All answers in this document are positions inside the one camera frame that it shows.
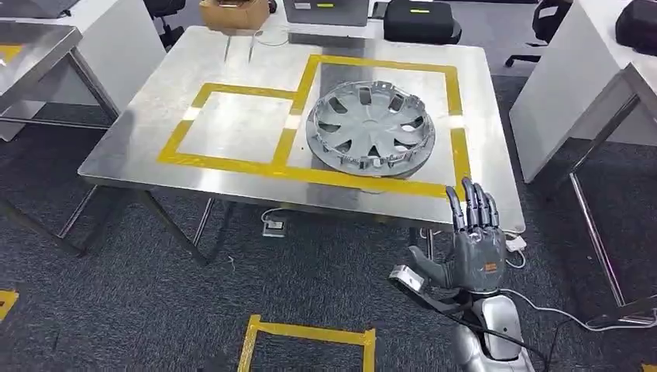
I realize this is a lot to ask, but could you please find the small yellow tape rectangle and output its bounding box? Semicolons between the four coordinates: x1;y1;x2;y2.
157;81;299;173

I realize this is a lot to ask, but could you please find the silver plastic hubcap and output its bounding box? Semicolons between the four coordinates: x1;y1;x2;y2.
305;80;437;179

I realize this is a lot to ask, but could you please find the steel side bench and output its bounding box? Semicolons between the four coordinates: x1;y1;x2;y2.
0;20;122;129

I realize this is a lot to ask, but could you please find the black office chair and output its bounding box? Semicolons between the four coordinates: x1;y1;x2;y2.
143;0;187;50
505;0;573;67

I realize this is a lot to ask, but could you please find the grey hard case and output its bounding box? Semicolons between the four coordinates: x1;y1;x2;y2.
282;0;370;26

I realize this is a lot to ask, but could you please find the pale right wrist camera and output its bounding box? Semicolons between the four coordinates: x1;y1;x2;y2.
388;264;427;295

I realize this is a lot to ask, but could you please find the black fabric bag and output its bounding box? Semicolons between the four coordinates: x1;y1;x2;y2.
382;0;463;46
614;0;657;55

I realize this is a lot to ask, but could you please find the brown cardboard box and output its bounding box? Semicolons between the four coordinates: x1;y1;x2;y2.
198;0;271;32

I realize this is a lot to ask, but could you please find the yellow tape patch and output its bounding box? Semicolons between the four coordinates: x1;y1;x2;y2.
0;43;24;65

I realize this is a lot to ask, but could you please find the grey floor power strip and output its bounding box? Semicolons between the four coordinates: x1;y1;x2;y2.
261;218;287;238

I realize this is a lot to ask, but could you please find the steel work table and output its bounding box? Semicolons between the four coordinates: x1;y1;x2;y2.
77;26;526;268

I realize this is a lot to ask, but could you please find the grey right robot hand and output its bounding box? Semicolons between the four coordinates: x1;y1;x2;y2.
408;177;509;295

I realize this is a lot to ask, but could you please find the yellow floor tape square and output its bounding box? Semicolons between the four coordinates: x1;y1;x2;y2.
236;314;377;372
0;290;20;322

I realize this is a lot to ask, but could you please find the white floor cable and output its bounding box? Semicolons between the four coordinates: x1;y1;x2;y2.
500;288;657;332

